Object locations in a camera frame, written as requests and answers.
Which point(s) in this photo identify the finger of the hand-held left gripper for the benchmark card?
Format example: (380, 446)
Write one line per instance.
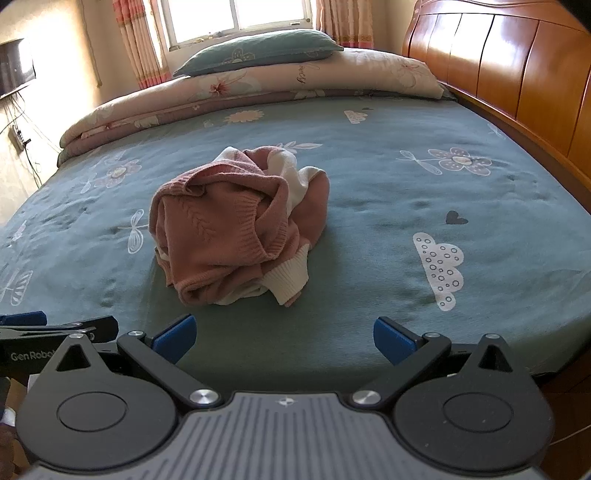
(23, 319)
(99, 328)

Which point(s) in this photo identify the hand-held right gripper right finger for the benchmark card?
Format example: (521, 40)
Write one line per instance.
(392, 339)

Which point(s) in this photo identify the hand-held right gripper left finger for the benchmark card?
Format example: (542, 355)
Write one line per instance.
(178, 334)

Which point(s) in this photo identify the pink and white knit sweater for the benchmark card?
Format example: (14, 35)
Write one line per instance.
(221, 221)

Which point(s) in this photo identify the folded beige floral quilt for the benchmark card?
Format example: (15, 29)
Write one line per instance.
(277, 85)

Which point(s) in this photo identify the green floral pillow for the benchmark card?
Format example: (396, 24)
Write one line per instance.
(258, 53)

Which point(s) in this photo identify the wooden headboard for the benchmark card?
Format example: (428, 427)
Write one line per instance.
(508, 60)

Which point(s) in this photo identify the window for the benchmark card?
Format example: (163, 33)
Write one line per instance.
(231, 18)

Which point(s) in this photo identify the wall power socket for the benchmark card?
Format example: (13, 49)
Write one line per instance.
(16, 138)

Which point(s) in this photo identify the wall television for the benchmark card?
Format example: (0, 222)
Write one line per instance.
(14, 69)

